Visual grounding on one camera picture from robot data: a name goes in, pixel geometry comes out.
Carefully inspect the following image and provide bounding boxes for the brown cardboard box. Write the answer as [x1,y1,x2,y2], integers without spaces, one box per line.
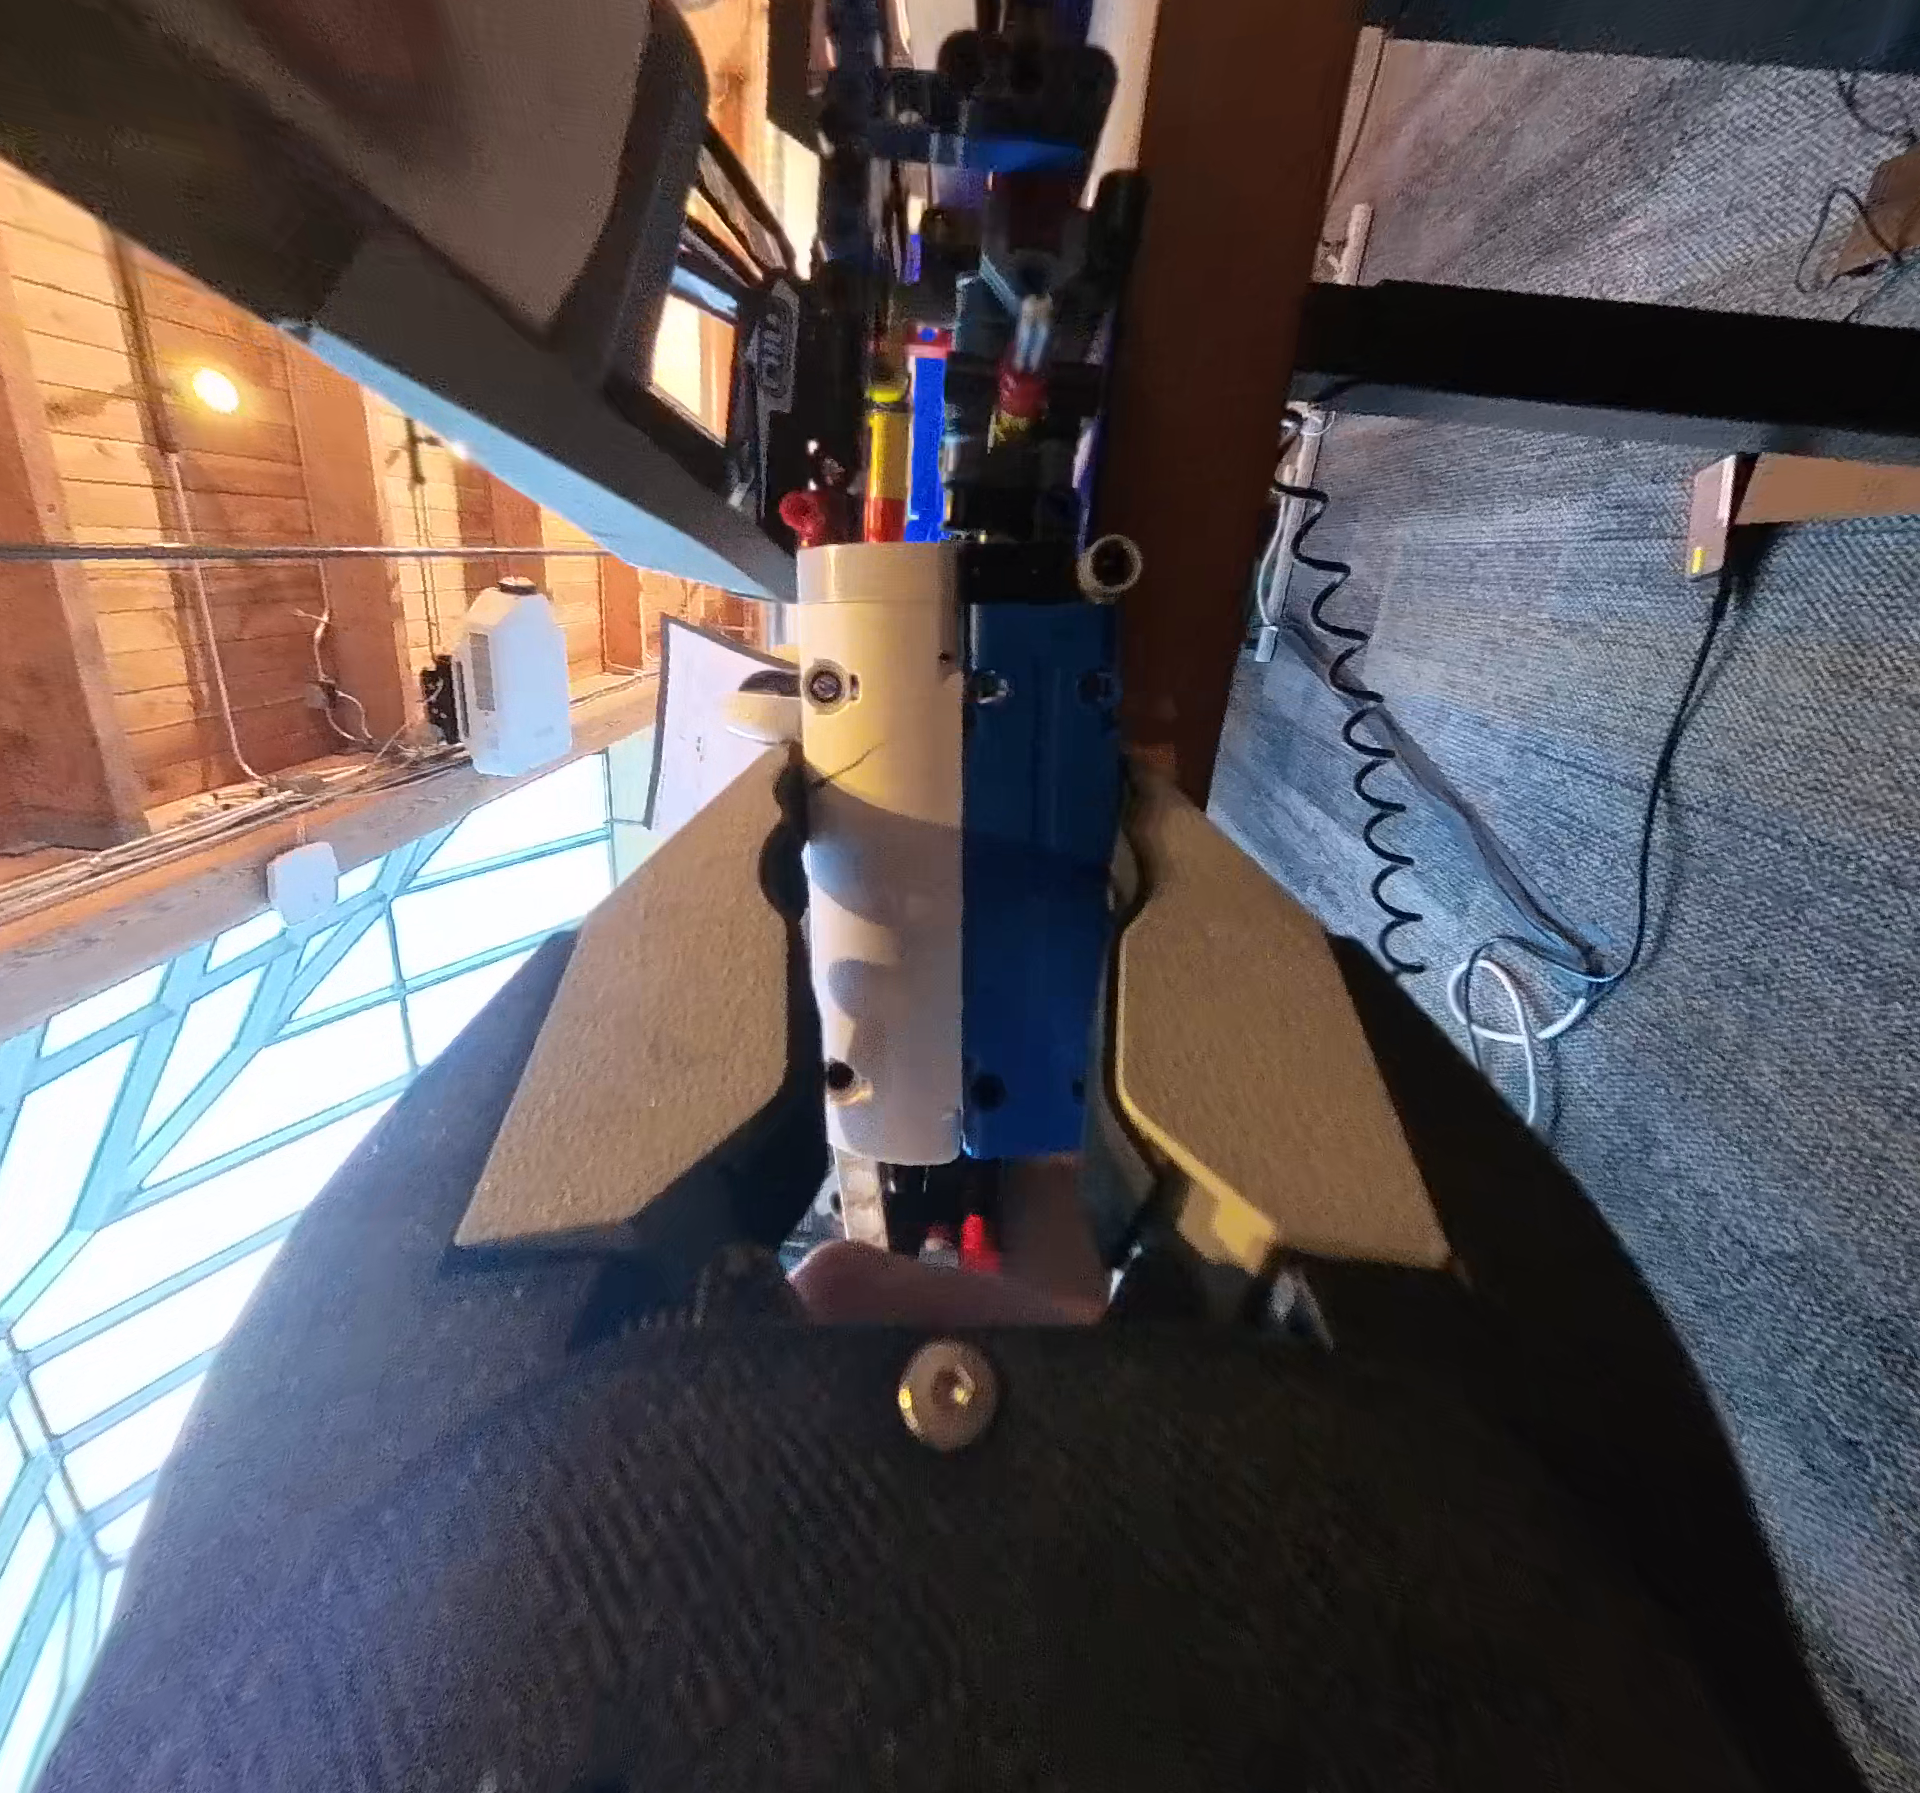
[1689,449,1920,588]

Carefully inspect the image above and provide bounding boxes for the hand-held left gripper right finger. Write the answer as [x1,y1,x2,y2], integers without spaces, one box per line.
[1088,764,1455,1316]

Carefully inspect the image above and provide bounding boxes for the white illustrated leaflet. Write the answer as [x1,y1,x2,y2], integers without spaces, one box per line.
[645,613,806,835]

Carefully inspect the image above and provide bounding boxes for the large grid window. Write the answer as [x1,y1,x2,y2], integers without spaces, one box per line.
[0,743,662,1793]

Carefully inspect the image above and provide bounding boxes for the toy brick car model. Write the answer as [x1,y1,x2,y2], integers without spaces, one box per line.
[675,0,1149,1270]

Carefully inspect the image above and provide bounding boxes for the thin black cable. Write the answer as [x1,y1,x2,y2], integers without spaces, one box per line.
[1590,568,1743,992]

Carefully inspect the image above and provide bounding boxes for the black desk leg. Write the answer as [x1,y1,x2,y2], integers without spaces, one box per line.
[1373,0,1920,69]
[1297,279,1920,434]

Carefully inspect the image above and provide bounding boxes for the cardboard piece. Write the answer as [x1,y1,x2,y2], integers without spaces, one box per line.
[1832,149,1920,279]

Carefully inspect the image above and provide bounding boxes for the white wall device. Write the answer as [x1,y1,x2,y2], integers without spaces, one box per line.
[450,579,577,779]

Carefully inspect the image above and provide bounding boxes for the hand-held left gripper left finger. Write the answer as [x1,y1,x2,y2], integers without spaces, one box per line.
[453,756,836,1246]

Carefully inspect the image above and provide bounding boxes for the black coiled cable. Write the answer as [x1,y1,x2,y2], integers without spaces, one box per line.
[1276,480,1434,973]

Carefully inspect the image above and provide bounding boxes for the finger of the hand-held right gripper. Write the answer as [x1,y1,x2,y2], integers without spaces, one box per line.
[279,233,806,603]

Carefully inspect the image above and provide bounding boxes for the thin metal rod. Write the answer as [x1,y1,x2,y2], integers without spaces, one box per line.
[0,543,619,567]

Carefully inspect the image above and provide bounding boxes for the white cable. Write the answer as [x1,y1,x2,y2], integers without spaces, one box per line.
[1447,935,1593,1128]

